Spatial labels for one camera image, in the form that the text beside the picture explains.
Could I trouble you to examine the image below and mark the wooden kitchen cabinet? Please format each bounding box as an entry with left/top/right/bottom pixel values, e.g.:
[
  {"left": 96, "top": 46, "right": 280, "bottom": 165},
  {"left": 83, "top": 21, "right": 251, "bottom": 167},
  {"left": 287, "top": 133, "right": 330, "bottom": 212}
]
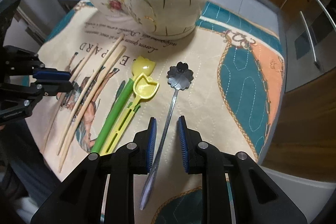
[{"left": 199, "top": 0, "right": 336, "bottom": 183}]

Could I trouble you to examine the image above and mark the yellow tulip spoon green handle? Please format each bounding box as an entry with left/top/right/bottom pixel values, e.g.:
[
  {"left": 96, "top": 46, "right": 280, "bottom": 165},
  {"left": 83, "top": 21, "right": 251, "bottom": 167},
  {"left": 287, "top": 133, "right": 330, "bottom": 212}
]
[{"left": 91, "top": 56, "right": 156, "bottom": 154}]

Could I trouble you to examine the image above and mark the leftmost wooden chopstick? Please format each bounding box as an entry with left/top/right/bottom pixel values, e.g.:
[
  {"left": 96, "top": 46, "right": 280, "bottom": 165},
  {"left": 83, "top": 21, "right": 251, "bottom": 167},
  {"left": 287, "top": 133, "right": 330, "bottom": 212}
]
[{"left": 40, "top": 47, "right": 96, "bottom": 154}]

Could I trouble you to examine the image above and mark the wooden chopstick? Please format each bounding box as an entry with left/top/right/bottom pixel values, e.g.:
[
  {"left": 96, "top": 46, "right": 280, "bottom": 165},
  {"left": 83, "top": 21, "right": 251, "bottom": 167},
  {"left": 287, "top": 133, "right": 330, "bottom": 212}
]
[
  {"left": 58, "top": 46, "right": 126, "bottom": 172},
  {"left": 56, "top": 34, "right": 125, "bottom": 156},
  {"left": 40, "top": 47, "right": 96, "bottom": 154}
]

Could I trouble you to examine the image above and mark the printed quilted placemat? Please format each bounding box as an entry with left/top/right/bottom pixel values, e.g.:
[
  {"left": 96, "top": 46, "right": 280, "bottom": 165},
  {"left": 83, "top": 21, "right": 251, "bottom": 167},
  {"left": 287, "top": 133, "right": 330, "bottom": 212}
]
[{"left": 27, "top": 0, "right": 285, "bottom": 223}]

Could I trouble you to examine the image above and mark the stainless steel oven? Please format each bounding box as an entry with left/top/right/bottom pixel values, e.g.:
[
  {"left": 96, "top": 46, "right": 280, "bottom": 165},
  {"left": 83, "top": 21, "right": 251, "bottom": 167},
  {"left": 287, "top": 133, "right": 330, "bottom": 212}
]
[{"left": 281, "top": 0, "right": 335, "bottom": 92}]

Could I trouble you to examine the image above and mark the black flower-head spoon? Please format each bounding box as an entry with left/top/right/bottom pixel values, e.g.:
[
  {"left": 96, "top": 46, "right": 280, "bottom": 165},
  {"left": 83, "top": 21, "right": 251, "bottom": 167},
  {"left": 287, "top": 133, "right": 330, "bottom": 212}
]
[{"left": 139, "top": 62, "right": 194, "bottom": 210}]

